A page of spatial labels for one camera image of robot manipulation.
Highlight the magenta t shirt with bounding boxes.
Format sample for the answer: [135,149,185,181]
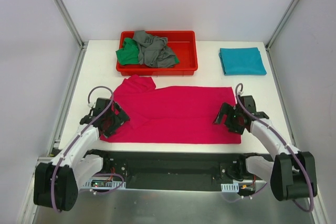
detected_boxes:
[101,75,241,144]

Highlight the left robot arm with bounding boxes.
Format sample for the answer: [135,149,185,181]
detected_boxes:
[33,98,130,211]

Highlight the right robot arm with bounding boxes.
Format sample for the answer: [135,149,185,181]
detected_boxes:
[214,95,318,201]

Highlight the folded teal t shirt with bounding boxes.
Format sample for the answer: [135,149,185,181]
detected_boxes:
[219,47,267,76]

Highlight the green t shirt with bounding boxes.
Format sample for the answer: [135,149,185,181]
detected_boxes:
[116,38,139,66]

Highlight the grey t shirt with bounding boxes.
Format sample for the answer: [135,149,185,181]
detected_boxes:
[132,30,180,68]

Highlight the red plastic bin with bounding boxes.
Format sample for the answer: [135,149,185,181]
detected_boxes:
[116,30,198,76]

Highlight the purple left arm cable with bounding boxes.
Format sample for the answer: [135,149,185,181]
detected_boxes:
[49,85,124,213]

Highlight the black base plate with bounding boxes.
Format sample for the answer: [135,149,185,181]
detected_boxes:
[86,150,262,193]

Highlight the right white cable duct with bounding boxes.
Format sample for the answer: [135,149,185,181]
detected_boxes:
[220,183,239,193]

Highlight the white cable duct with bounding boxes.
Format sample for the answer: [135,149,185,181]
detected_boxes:
[220,183,239,193]
[81,179,126,190]

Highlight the left white cable duct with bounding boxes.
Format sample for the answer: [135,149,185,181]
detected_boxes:
[81,179,126,190]

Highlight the left aluminium frame post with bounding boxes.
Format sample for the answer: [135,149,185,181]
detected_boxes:
[54,0,86,49]

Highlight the aluminium frame post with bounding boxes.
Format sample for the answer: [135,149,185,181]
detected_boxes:
[265,0,300,51]
[54,0,86,49]

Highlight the right aluminium frame post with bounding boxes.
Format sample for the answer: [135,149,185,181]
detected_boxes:
[265,0,300,51]

